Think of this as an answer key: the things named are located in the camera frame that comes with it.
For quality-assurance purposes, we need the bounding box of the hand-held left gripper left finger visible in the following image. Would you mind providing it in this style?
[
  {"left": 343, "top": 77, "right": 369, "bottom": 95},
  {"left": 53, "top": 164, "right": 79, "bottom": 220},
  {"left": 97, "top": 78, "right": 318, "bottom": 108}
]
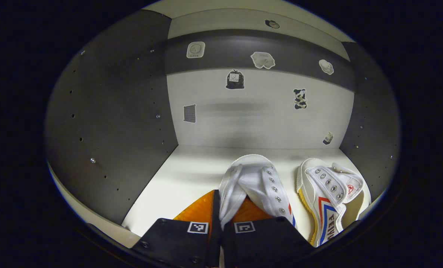
[{"left": 130, "top": 189, "right": 222, "bottom": 268}]

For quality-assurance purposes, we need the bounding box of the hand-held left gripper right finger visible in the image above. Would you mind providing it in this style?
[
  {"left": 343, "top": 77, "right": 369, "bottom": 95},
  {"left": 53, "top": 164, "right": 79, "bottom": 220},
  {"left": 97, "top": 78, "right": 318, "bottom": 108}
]
[{"left": 221, "top": 197, "right": 317, "bottom": 268}]

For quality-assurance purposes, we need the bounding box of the white canvas shoe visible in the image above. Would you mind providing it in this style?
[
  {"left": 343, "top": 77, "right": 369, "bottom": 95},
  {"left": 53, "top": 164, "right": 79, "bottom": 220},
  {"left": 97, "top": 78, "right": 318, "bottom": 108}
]
[
  {"left": 297, "top": 158, "right": 371, "bottom": 248},
  {"left": 218, "top": 154, "right": 297, "bottom": 230}
]

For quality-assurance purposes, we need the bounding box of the white shoe cabinet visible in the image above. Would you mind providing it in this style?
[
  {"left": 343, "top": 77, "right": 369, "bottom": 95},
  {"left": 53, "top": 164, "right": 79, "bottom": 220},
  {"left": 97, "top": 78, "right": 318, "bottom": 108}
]
[{"left": 44, "top": 0, "right": 401, "bottom": 250}]

